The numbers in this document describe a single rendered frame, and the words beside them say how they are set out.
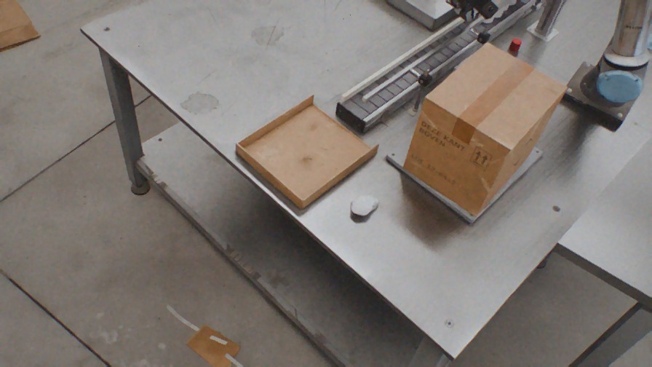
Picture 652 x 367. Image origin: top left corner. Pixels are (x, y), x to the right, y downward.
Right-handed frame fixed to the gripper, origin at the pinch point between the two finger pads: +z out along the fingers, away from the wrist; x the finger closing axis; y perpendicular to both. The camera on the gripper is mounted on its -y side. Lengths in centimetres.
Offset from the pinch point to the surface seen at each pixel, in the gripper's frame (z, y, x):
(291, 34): -12, 40, 42
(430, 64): -6.7, -1.9, 22.4
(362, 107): -22, -1, 49
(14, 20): 44, 211, 107
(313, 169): -30, -5, 72
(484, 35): -7.1, -9.4, 5.5
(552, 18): 16.0, -16.1, -22.1
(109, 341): 14, 31, 163
